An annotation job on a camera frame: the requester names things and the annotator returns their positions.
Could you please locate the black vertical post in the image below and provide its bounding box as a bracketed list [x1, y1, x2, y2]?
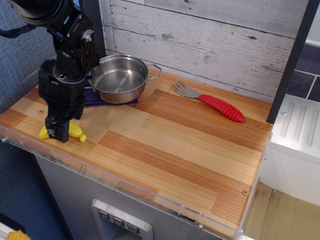
[79, 0, 106, 57]
[266, 0, 320, 124]

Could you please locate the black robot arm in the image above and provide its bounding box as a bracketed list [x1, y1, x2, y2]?
[0, 0, 101, 143]

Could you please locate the clear acrylic edge guard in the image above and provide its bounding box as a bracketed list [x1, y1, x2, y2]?
[0, 124, 273, 238]

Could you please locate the black right vertical post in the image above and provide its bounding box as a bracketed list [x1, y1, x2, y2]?
[266, 0, 320, 124]

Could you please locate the fork with red handle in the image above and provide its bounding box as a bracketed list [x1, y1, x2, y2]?
[172, 81, 246, 123]

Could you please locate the yellow toy banana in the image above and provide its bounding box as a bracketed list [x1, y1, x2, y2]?
[39, 122, 87, 143]

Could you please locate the silver dispenser panel with buttons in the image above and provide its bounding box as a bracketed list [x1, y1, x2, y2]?
[91, 198, 154, 240]

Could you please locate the black left vertical post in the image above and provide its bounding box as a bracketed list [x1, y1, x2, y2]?
[79, 0, 106, 57]

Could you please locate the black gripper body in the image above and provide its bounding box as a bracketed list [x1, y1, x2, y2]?
[38, 59, 86, 124]

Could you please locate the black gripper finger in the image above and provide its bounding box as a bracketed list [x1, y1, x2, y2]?
[56, 120, 70, 143]
[45, 122, 58, 139]

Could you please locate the white ridged appliance top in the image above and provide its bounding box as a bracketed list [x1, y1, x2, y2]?
[271, 94, 320, 158]

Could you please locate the yellow object at corner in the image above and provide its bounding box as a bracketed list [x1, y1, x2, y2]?
[6, 231, 31, 240]

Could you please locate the stainless steel pot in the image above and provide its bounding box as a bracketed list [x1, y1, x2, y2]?
[88, 54, 162, 104]

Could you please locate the purple cloth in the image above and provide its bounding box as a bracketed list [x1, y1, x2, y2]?
[84, 80, 139, 107]

